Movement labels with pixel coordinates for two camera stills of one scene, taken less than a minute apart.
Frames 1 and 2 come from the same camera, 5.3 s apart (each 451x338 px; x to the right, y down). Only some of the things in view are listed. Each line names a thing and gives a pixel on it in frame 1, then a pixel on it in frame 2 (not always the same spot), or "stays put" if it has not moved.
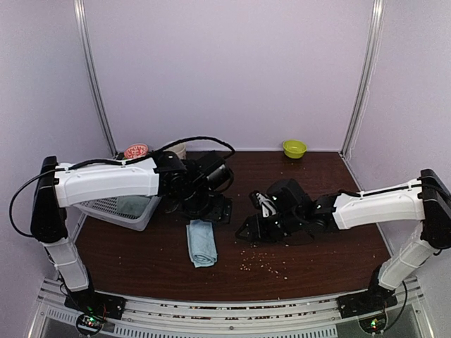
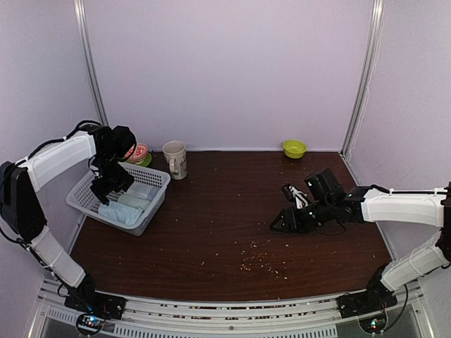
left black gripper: x=220 y=212 to x=101 y=191
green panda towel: x=134 y=205 stays put
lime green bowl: x=294 y=148 stays put
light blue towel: x=201 y=243 to x=119 y=213
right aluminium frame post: x=368 y=77 stays put
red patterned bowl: x=135 y=150 stays put
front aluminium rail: x=299 y=317 stays put
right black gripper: x=256 y=231 to x=292 y=222
